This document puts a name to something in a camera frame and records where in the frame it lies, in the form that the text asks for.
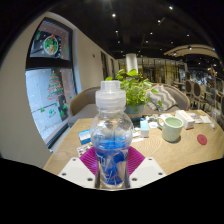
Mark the flat round red coaster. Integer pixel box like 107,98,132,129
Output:
196,133,208,146

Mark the small light blue box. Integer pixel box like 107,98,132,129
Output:
139,118,151,138

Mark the clear blue-labelled drink bottle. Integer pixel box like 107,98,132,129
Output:
89,80,135,190

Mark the beige curved sofa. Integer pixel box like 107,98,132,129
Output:
67,83,191,128

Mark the pale green mug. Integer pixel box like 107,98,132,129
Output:
156,115,185,144

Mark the group of ceiling lights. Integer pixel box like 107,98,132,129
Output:
109,4,201,54

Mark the white tissue box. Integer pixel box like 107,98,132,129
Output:
174,109,196,130

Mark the group of dining chairs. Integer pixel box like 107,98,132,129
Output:
183,78,224,116

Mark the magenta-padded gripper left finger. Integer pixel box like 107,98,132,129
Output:
57,146,100,190

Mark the window with festive stickers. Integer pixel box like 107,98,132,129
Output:
25,17,78,149

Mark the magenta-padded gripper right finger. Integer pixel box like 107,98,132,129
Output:
125,145,167,190

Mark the white round pillar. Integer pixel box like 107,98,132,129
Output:
125,52,139,75

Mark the grey striped cushion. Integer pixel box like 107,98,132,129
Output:
146,84,178,112

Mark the green potted plant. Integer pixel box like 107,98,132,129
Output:
105,68,163,122

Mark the printed paper leaflet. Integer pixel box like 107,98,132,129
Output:
76,142,94,158

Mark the blue and white card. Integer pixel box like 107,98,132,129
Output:
78,129,92,145

